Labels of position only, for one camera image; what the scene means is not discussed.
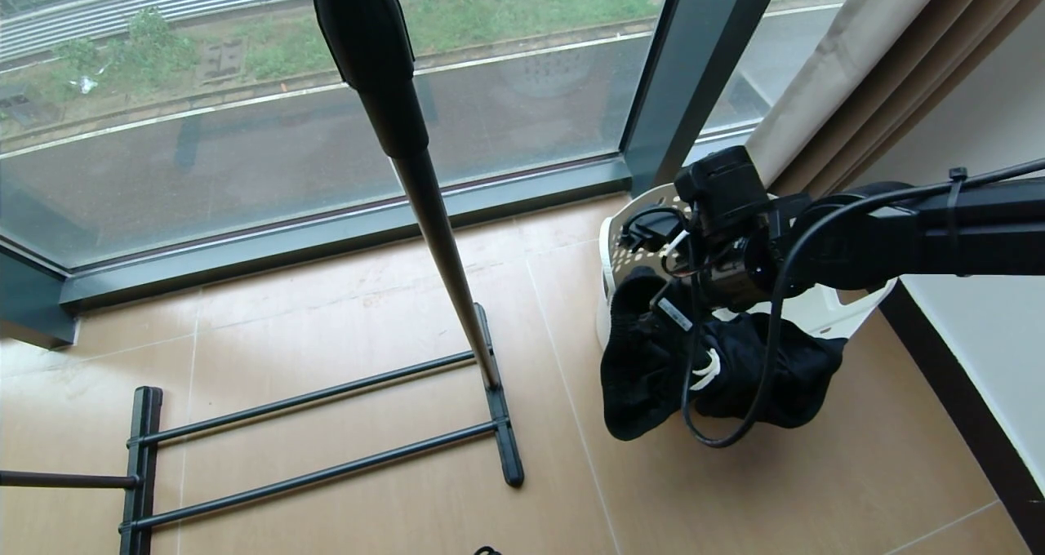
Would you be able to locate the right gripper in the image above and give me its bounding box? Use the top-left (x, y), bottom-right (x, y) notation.
top-left (651, 241), bottom-right (786, 333)

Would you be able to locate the white laundry basket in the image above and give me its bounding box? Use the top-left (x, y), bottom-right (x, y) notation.
top-left (596, 184), bottom-right (899, 352)

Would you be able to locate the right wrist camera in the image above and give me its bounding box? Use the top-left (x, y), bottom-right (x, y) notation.
top-left (619, 206), bottom-right (693, 254)

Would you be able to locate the beige curtain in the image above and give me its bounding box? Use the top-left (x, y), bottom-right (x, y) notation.
top-left (745, 0), bottom-right (1045, 201)

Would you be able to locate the black clothes rack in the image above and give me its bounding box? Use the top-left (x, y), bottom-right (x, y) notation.
top-left (0, 0), bottom-right (525, 555)

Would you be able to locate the window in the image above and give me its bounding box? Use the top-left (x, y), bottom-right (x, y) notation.
top-left (0, 0), bottom-right (870, 352)

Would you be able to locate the heap of clothes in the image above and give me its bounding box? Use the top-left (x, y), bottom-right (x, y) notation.
top-left (600, 265), bottom-right (848, 443)

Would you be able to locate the black cable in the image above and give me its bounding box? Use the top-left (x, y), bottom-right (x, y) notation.
top-left (679, 157), bottom-right (1045, 450)

